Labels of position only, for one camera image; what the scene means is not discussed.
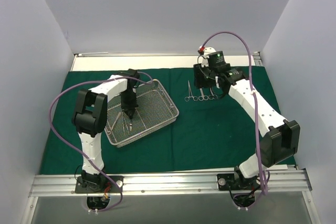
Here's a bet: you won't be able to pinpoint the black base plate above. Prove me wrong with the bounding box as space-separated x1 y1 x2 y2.
75 174 124 194
216 173 260 191

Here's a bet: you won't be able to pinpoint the steel tweezers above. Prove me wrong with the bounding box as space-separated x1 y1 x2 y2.
110 112 122 131

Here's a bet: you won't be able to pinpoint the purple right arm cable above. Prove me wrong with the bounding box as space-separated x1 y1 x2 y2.
198 31 270 209

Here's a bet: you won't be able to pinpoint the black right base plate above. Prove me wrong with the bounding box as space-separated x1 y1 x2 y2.
216 173 260 191

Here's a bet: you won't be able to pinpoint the steel surgical scissors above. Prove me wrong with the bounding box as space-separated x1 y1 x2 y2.
184 80 198 102

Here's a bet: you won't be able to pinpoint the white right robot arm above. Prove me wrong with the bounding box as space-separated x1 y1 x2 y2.
194 47 300 189

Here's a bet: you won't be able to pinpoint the steel surgical forceps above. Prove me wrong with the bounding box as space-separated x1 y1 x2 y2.
208 88 218 100

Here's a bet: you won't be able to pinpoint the dark green surgical cloth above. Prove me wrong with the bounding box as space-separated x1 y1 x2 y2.
39 66 299 175

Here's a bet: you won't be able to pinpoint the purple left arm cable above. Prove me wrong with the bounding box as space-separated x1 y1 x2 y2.
49 71 154 213

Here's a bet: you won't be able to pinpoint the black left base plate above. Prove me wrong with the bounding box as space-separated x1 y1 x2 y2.
75 174 124 194

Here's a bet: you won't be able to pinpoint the aluminium front frame rail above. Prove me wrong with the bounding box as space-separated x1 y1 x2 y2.
29 169 312 197

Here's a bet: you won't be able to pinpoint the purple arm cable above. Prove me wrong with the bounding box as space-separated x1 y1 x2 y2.
49 71 154 213
198 31 270 209

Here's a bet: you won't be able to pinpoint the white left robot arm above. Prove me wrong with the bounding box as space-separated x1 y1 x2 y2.
72 69 140 192

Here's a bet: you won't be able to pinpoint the steel wire mesh tray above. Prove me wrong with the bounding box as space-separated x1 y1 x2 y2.
105 79 179 147

